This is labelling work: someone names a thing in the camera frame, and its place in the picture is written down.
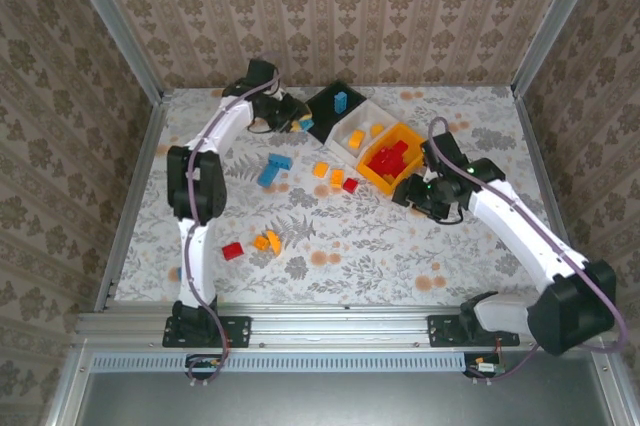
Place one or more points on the grey metal panel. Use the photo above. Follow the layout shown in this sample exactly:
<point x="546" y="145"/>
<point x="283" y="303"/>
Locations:
<point x="350" y="401"/>

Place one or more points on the small yellow lego brick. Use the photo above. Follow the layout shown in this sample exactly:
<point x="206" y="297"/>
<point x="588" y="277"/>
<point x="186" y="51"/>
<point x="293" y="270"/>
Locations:
<point x="299" y="126"/>

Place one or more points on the small red lego brick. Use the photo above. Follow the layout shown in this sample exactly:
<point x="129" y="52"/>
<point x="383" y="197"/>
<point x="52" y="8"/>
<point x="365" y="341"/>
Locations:
<point x="350" y="185"/>

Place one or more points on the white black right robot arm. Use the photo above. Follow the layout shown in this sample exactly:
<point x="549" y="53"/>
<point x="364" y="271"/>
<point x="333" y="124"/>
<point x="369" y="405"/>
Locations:
<point x="525" y="241"/>

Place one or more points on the curved orange lego piece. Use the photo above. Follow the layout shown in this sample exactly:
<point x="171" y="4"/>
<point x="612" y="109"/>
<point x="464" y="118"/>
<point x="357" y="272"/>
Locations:
<point x="274" y="242"/>

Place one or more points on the aluminium frame beam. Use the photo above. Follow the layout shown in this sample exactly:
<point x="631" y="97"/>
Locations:
<point x="340" y="326"/>

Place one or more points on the aluminium frame post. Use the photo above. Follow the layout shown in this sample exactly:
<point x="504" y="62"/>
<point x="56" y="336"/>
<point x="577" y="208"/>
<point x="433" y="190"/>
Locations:
<point x="110" y="21"/>
<point x="560" y="21"/>

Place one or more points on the yellow plastic bin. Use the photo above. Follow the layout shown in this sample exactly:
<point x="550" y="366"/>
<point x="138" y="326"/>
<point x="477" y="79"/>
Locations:
<point x="395" y="132"/>

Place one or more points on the aluminium side rail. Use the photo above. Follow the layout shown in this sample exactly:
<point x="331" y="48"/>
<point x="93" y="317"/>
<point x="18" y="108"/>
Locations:
<point x="132" y="196"/>
<point x="550" y="196"/>

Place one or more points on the black plastic bin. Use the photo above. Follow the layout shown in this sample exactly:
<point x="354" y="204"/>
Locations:
<point x="325" y="111"/>

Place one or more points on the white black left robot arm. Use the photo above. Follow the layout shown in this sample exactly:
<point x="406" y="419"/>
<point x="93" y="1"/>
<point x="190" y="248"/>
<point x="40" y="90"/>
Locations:
<point x="192" y="266"/>

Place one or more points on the small connector board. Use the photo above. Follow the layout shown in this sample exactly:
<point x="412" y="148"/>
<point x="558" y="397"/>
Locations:
<point x="202" y="362"/>
<point x="486" y="367"/>

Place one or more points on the white plastic bin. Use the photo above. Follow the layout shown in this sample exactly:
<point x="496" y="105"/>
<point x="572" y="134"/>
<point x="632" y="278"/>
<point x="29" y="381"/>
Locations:
<point x="362" y="118"/>

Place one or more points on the floral table cover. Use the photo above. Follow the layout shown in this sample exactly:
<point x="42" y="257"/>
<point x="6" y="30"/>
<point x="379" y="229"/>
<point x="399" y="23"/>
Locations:
<point x="375" y="256"/>

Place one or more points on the aluminium lower frame rail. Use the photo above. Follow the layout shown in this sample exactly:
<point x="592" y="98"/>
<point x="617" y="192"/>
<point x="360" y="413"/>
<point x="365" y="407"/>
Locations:
<point x="65" y="388"/>
<point x="614" y="391"/>

